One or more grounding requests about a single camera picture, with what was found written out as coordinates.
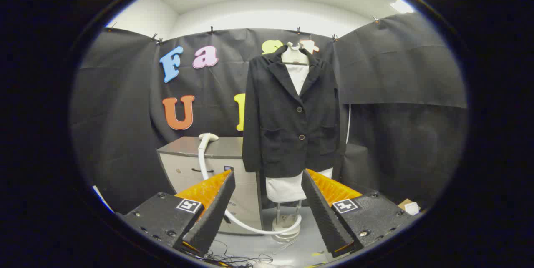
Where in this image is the white mannequin torso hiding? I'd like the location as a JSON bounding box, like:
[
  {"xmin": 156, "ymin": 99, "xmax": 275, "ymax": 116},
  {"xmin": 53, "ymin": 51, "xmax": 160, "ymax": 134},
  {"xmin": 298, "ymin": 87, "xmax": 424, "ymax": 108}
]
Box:
[{"xmin": 265, "ymin": 42, "xmax": 334, "ymax": 204}]

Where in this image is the cardboard box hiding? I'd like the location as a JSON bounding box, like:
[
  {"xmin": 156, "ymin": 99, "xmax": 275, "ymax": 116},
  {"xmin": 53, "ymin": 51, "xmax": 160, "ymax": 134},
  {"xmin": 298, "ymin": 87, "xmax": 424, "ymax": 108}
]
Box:
[{"xmin": 397, "ymin": 198, "xmax": 422, "ymax": 217}]

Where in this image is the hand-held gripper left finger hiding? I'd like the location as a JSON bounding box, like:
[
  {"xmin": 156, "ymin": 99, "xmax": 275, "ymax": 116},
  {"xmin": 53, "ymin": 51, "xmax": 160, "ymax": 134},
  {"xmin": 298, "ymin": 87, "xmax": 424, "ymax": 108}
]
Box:
[{"xmin": 121, "ymin": 170, "xmax": 237, "ymax": 258}]

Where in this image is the ceiling light panel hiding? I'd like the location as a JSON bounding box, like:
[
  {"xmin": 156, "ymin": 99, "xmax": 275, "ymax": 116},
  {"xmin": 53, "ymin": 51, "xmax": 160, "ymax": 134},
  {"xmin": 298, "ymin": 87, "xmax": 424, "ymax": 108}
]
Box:
[{"xmin": 390, "ymin": 0, "xmax": 415, "ymax": 14}]

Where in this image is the mannequin stand base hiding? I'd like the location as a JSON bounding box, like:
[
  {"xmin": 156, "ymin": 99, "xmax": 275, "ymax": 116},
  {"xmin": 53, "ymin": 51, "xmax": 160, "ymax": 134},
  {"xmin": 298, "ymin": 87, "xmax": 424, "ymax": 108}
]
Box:
[{"xmin": 271, "ymin": 201, "xmax": 303, "ymax": 242}]

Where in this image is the thin white cable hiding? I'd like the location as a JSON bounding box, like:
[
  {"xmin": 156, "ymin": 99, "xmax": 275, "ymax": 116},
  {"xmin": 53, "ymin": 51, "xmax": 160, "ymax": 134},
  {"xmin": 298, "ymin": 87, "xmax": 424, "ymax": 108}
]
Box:
[{"xmin": 345, "ymin": 104, "xmax": 352, "ymax": 145}]

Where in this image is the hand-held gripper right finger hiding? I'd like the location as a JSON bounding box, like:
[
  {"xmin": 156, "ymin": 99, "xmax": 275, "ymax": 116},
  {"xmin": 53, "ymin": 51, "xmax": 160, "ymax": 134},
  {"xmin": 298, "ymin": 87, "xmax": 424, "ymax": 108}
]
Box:
[{"xmin": 301, "ymin": 169, "xmax": 418, "ymax": 259}]

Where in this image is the grey drawer cabinet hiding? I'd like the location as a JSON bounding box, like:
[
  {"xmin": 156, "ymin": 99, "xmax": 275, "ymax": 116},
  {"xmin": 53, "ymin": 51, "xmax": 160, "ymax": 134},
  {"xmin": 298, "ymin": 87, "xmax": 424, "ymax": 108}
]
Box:
[{"xmin": 157, "ymin": 136, "xmax": 264, "ymax": 235}]

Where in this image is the black button jacket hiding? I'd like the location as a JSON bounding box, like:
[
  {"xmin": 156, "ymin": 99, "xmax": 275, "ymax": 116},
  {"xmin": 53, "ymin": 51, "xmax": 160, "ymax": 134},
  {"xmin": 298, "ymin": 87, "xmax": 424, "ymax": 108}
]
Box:
[{"xmin": 242, "ymin": 45, "xmax": 348, "ymax": 179}]

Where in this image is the row of black cloth clips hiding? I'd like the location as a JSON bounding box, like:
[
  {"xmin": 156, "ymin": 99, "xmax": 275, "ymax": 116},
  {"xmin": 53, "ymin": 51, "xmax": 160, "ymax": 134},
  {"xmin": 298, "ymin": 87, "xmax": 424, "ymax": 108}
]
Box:
[{"xmin": 106, "ymin": 15, "xmax": 381, "ymax": 46}]

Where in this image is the black backdrop cloth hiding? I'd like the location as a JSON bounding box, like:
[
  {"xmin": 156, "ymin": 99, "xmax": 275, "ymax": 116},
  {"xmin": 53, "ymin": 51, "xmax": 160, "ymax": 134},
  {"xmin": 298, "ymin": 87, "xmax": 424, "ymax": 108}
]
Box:
[{"xmin": 70, "ymin": 11, "xmax": 469, "ymax": 215}]

